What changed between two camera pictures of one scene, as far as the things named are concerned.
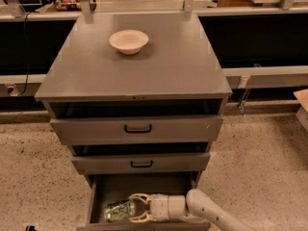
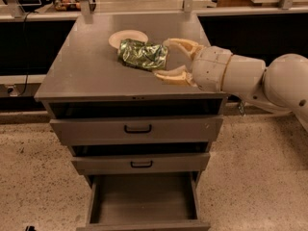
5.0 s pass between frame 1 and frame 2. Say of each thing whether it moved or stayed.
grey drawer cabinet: stayed
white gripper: moved
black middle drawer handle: stayed
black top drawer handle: stayed
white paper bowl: stayed
